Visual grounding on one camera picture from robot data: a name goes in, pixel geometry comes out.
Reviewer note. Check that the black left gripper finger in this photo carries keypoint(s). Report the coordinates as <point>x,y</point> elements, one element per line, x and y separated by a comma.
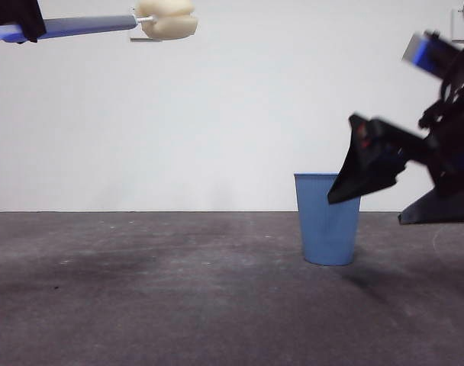
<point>14,15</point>

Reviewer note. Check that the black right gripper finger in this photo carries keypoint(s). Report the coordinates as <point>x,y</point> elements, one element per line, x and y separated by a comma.
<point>365,167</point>
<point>442,209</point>

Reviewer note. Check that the blue ribbed plastic cup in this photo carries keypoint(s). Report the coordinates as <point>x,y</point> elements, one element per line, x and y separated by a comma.
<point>323,236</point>

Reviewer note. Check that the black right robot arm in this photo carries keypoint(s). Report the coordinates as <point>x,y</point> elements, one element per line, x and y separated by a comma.
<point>447,171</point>

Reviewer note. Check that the white wall socket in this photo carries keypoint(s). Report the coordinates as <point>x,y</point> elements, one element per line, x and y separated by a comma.
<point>459,26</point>
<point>133,35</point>

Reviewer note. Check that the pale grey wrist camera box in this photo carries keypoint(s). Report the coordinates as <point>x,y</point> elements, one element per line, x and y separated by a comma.
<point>415,51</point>

